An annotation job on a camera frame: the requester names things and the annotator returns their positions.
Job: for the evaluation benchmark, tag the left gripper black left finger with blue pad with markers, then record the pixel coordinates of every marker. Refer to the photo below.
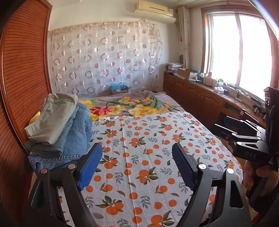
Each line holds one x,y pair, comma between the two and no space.
43,206

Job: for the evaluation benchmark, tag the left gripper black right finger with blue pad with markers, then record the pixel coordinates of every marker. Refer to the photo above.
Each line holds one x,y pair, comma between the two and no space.
217,199

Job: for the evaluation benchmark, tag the grey-green pants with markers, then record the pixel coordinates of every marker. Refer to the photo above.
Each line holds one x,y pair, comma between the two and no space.
56,111

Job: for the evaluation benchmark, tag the person's right hand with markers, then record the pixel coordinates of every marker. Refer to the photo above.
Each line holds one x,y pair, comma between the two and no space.
264,172

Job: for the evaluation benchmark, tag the blue denim jeans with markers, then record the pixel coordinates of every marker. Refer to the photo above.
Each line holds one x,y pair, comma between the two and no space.
72,143

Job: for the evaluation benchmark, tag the wooden cabinet row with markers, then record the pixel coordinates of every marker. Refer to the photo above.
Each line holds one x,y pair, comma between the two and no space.
206,105

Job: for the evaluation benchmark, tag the orange print bed sheet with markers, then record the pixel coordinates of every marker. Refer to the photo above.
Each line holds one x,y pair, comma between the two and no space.
137,182

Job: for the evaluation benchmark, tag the white plastic jug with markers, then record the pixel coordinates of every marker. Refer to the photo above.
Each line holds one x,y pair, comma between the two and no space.
208,80

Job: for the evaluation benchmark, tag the window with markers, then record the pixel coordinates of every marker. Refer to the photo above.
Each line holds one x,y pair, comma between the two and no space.
239,47

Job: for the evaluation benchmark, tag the cardboard box on cabinet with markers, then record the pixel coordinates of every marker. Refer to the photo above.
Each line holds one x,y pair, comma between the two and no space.
186,73

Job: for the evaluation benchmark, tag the cardboard box blue cloth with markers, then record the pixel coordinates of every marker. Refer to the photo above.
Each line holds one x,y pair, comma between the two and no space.
119,88

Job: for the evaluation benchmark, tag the floral blanket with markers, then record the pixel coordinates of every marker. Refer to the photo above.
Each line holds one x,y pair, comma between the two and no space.
131,104

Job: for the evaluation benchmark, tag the stack of books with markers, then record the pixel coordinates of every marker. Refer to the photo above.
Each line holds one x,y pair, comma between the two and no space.
173,67

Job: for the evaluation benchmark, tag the circle pattern sheer curtain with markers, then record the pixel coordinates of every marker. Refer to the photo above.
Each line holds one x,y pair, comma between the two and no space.
84,60

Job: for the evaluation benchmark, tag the beige side curtain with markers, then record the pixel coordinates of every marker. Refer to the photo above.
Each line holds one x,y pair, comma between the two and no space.
185,31

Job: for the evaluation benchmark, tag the wooden slatted wardrobe door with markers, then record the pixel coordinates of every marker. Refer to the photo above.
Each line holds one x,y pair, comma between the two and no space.
24,85

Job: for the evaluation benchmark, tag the air conditioner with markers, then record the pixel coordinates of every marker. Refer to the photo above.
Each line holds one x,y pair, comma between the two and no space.
155,12

